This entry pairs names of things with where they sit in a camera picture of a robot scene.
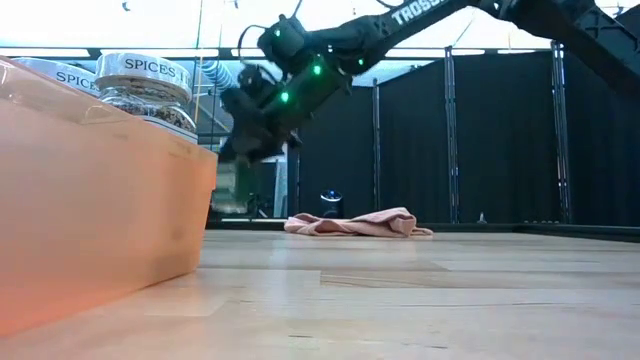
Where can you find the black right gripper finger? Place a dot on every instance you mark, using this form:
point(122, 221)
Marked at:
point(250, 150)

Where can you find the small white cup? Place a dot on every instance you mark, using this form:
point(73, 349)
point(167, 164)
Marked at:
point(145, 90)

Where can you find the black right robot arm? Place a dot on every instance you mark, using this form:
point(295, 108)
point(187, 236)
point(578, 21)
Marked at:
point(380, 30)

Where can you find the black cylinder with blue light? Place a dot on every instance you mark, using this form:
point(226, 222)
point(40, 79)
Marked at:
point(331, 205)

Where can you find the pink checked cloth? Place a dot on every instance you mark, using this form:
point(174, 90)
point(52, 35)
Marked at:
point(360, 225)

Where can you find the orange plastic bin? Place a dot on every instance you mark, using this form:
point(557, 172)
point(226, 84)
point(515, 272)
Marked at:
point(100, 210)

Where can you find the black partition screen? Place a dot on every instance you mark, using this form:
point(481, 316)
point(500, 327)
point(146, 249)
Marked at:
point(500, 140)
point(600, 160)

